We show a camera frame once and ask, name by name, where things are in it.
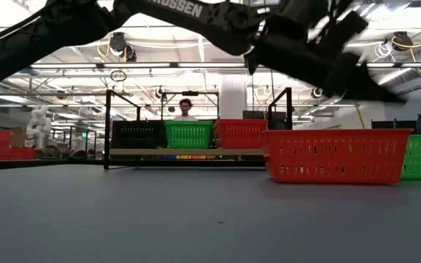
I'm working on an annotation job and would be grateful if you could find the white round pillar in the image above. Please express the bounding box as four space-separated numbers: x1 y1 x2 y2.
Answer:
219 75 248 120

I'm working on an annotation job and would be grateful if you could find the red plastic basket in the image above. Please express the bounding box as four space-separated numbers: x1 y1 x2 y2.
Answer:
260 128 413 185
213 122 269 150
212 118 269 124

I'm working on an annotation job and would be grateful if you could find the person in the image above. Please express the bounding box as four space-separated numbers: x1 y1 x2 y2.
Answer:
172 97 200 122

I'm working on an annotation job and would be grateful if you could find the black table frame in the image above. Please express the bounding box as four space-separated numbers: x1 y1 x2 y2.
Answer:
0 159 270 172

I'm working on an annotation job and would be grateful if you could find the black plastic basket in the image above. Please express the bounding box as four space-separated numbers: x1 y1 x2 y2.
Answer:
110 120 168 124
110 121 168 126
110 123 168 150

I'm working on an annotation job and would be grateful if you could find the round hanging sign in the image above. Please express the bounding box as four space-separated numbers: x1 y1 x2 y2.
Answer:
110 69 128 83

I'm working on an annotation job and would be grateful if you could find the black ceiling cable reel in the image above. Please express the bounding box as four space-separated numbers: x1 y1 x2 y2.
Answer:
108 31 128 53
392 31 413 50

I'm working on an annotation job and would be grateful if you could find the yellow hanging cable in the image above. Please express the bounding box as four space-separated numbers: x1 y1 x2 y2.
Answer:
354 104 365 129

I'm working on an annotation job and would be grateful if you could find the cardboard box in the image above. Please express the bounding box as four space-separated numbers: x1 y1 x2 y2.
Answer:
11 126 28 149

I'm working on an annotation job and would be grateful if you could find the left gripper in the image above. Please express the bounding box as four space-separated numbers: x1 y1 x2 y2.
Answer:
245 10 406 103

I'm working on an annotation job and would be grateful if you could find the long ceiling light strip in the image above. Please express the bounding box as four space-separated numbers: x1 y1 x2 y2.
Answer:
31 62 421 69

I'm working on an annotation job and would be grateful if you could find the wooden shelf with black frame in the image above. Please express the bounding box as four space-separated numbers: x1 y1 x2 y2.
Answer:
103 87 294 171

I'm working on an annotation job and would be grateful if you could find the low red bin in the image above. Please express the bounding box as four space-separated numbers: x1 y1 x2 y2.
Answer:
0 147 36 161

